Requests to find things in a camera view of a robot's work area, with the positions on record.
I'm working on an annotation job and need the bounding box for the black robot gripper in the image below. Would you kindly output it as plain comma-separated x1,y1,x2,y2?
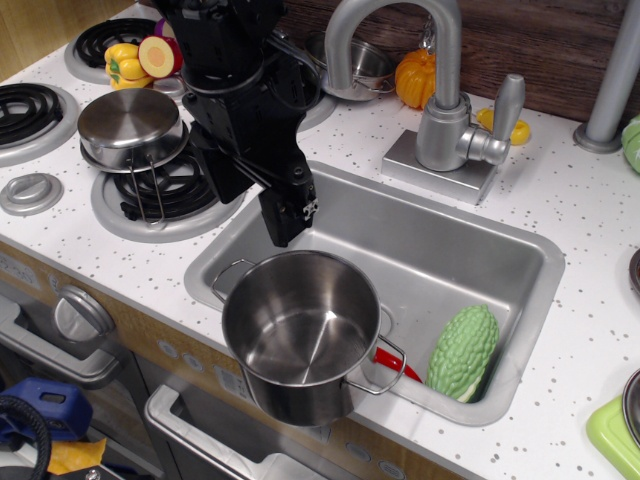
183,79,318,248

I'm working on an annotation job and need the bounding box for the large stainless steel pot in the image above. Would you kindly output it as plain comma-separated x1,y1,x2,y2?
218,250,407,427

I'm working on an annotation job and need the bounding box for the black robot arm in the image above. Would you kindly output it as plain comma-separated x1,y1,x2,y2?
155,1,320,247

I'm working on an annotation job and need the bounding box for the small steel pot at back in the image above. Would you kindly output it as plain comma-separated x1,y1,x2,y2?
304,32,395,102

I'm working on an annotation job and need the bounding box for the stainless steel sink basin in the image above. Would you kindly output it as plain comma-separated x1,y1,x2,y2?
183,159,567,428

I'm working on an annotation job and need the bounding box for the front right stove burner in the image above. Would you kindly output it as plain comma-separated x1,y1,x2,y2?
91,146,244,243

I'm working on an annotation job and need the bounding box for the stove burner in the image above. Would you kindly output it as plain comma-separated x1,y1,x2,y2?
64,18,156,85
91,146,244,243
1,83,80,167

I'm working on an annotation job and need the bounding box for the grey toy faucet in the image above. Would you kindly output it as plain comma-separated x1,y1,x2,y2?
325,0,525,175

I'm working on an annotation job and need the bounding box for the upside-down steel saucepan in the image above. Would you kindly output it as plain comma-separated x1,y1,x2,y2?
77,88,189,211

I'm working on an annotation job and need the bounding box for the red plastic utensil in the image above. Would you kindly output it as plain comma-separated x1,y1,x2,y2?
373,347,422,383

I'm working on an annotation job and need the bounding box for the orange pumpkin toy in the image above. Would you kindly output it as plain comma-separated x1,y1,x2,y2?
395,49,436,109

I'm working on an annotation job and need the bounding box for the halved purple onion toy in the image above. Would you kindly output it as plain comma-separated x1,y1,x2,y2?
138,20,183,79

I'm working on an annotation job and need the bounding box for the yellow bell pepper toy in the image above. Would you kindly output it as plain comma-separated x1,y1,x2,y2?
104,43,153,90

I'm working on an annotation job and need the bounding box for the green bitter melon toy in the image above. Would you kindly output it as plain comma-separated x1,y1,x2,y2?
425,305,499,403

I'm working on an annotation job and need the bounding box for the grey oven knob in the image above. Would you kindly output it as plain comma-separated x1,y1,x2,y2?
53,285,115,343

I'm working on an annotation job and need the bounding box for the yellow toy behind faucet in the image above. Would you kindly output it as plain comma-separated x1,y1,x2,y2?
475,108,531,146

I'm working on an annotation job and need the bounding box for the grey round stove knob cap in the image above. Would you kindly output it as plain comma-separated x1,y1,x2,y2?
1,173,64,216

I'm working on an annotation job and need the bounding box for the back left stove burner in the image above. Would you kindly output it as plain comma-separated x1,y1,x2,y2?
64,18,156,85

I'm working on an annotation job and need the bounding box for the front left stove burner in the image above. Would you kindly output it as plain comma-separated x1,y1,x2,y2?
1,83,80,167

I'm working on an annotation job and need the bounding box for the blue clamp tool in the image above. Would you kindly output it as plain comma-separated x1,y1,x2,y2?
1,377,93,441

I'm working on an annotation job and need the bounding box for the grey vertical pole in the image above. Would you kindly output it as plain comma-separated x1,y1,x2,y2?
573,0,639,154

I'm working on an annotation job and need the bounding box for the yellow cloth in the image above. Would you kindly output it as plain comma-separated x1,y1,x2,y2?
47,438,107,475

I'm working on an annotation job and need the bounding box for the green vegetable toy at right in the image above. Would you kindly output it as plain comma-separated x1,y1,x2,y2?
621,114,640,173

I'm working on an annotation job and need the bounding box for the dark bowl at right edge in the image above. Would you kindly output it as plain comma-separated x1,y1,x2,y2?
628,250,640,294

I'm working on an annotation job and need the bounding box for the light green plastic plate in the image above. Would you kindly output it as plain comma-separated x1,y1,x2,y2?
586,395,639,480

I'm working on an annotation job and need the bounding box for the left oven door handle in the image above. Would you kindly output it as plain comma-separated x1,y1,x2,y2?
1,296,123,390

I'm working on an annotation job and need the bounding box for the grey oven door handle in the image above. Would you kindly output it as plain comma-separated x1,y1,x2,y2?
144,385,323,479

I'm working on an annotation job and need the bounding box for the black cable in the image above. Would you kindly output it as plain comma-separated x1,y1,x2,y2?
0,394,53,480

